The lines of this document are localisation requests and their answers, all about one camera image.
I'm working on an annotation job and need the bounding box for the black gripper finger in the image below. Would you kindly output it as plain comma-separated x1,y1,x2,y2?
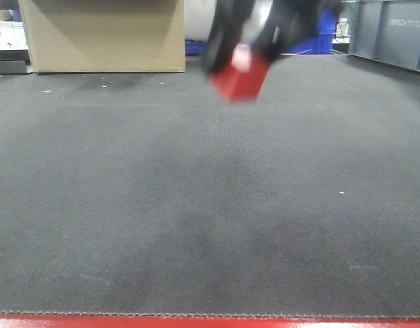
254,1,343,60
202,0,254,79

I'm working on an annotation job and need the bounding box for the red magnetic cube block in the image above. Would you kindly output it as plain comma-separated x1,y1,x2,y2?
209,44,270,103

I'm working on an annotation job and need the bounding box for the blue plastic bin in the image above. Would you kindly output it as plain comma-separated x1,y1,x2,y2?
185,6,336,56

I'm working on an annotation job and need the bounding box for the grey metal cabinet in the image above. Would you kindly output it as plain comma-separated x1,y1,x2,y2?
350,1,420,72

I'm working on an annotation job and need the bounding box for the large cardboard box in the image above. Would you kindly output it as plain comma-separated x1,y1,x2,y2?
19,1,185,74

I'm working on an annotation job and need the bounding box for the dark grey fabric mat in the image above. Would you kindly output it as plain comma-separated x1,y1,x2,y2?
0,55,420,318

